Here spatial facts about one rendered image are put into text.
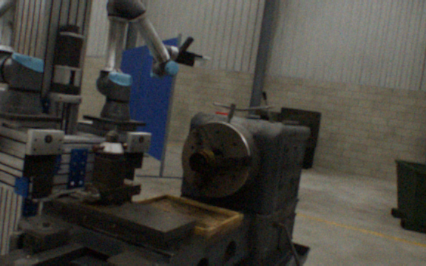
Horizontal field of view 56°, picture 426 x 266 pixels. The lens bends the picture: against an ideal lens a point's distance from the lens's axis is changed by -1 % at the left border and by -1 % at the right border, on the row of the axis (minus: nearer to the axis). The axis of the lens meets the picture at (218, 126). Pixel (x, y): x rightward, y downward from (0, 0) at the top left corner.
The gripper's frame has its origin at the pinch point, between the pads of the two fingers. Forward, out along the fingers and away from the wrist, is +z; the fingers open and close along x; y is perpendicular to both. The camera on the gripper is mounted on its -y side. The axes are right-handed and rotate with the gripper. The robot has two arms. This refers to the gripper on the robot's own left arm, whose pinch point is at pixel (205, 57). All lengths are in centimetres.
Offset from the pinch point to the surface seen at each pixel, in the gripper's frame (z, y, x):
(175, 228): -77, 45, 126
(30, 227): -108, 54, 103
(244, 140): -30, 28, 89
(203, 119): -29, 28, 56
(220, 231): -49, 56, 110
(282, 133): -10, 24, 88
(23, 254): -110, 59, 109
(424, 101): 879, -13, -328
